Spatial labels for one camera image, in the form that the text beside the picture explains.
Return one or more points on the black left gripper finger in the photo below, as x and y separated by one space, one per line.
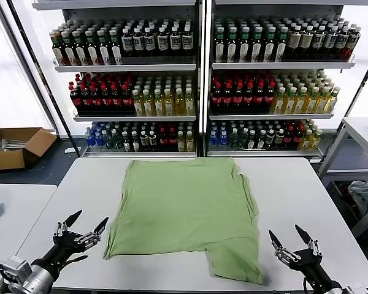
99 229
70 221

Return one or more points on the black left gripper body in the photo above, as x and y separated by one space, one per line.
67 243

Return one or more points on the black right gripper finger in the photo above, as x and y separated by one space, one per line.
306 239
278 246

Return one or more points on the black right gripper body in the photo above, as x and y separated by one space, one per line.
306 263

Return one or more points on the green polo shirt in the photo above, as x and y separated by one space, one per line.
184 208

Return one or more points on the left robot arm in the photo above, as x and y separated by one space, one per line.
36 278

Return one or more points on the small white floor object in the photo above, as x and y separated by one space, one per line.
70 150

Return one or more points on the grey blue cloth pile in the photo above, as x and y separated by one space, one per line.
365 193

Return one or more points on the blue water bottle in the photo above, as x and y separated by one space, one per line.
213 139
99 140
223 139
89 139

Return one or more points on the green tinted water bottle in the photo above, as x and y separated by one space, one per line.
117 141
242 140
233 140
108 141

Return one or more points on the brown cardboard box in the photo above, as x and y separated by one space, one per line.
6 159

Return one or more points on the white cap dark drink bottle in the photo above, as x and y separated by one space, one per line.
279 139
153 141
144 141
252 141
126 142
270 139
261 140
135 142

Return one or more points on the silver metal rods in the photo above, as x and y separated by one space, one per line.
9 144

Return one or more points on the yellow juice bottle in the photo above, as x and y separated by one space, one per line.
300 102
289 102
315 139
189 103
311 102
189 142
137 104
331 101
147 104
306 140
158 104
169 103
322 102
180 142
179 103
279 102

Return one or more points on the red cap cola bottle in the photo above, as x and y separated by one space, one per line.
227 98
96 98
77 99
269 98
172 141
216 98
298 137
116 98
289 137
259 98
237 98
127 98
248 98
106 98
162 141
86 98

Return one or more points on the grey metal bottle rack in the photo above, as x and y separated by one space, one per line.
279 65
125 68

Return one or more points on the green label tea bottle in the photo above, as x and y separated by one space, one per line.
93 52
281 46
220 46
116 51
70 52
80 52
257 46
245 46
269 46
105 51
232 46

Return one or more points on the white blue label dark bottle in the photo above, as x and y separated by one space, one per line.
352 41
127 43
318 41
149 42
175 41
330 41
162 42
341 41
138 43
187 41

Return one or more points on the beige label dark bottle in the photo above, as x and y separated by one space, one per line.
306 41
294 41

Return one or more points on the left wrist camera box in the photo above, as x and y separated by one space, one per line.
15 266

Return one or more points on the black diagonal frame pole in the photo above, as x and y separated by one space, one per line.
76 145
351 104

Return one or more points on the grey metal frame table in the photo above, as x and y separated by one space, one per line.
360 127

